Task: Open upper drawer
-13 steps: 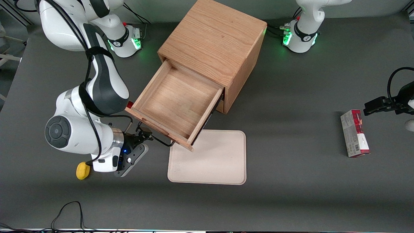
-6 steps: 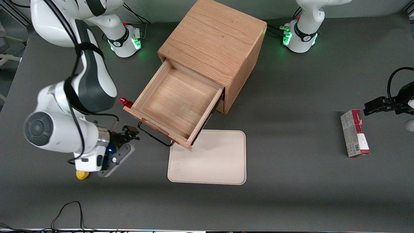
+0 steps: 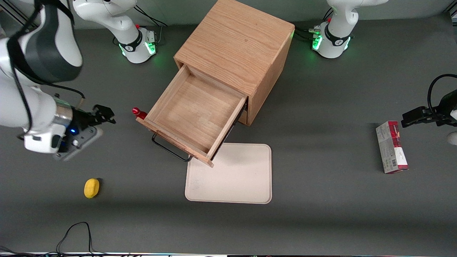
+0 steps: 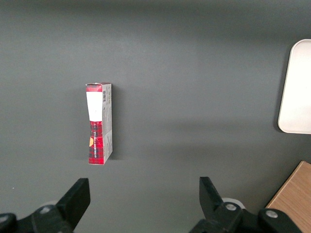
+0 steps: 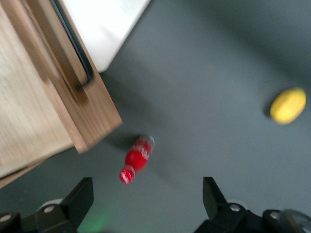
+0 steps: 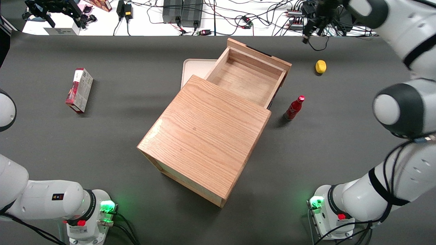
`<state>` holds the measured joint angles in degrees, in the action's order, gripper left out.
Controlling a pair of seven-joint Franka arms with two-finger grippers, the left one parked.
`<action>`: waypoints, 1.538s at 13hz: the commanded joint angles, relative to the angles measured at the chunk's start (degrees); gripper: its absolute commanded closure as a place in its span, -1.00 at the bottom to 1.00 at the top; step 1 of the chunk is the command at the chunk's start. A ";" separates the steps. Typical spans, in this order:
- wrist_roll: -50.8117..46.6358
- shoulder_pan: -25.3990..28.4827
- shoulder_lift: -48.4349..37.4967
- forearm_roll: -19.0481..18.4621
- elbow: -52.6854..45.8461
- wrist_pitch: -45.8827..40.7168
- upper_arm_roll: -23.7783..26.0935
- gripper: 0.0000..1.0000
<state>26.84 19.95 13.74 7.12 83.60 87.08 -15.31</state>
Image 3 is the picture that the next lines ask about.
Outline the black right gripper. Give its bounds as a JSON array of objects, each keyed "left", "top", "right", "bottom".
[{"left": 67, "top": 104, "right": 117, "bottom": 135}]

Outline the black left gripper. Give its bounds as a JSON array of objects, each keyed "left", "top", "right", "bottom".
[{"left": 401, "top": 90, "right": 457, "bottom": 128}]

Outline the long black metal drawer handle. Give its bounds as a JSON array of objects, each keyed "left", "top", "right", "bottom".
[{"left": 152, "top": 133, "right": 192, "bottom": 162}]

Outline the oak wooden drawer cabinet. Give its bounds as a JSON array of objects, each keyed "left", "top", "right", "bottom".
[{"left": 174, "top": 0, "right": 295, "bottom": 126}]

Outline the red and white carton box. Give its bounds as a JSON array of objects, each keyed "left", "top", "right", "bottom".
[{"left": 376, "top": 121, "right": 409, "bottom": 174}]

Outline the yellow lemon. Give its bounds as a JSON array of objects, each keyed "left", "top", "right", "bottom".
[{"left": 84, "top": 178, "right": 100, "bottom": 199}]

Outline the beige rectangular tray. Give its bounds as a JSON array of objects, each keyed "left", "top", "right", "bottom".
[{"left": 185, "top": 143, "right": 272, "bottom": 205}]

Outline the black left arm wrist cable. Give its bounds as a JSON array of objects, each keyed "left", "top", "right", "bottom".
[{"left": 427, "top": 74, "right": 457, "bottom": 115}]

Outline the black arm wrist cable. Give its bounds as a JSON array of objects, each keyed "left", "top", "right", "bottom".
[
  {"left": 6, "top": 0, "right": 87, "bottom": 138},
  {"left": 427, "top": 74, "right": 457, "bottom": 115}
]

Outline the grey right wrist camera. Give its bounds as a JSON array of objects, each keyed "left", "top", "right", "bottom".
[{"left": 54, "top": 126, "right": 104, "bottom": 161}]

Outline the black right arm wrist cable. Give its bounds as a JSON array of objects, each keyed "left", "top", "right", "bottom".
[{"left": 6, "top": 0, "right": 87, "bottom": 138}]

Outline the black right arm base cable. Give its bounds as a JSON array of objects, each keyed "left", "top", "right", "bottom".
[{"left": 134, "top": 7, "right": 169, "bottom": 45}]

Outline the black arm base cable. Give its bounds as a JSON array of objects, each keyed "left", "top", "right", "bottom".
[
  {"left": 295, "top": 7, "right": 334, "bottom": 41},
  {"left": 134, "top": 7, "right": 169, "bottom": 45}
]

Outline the black cable on table edge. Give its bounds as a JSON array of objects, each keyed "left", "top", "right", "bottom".
[{"left": 56, "top": 222, "right": 95, "bottom": 256}]

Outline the black left arm base cable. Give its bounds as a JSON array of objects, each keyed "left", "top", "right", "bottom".
[{"left": 295, "top": 7, "right": 334, "bottom": 41}]

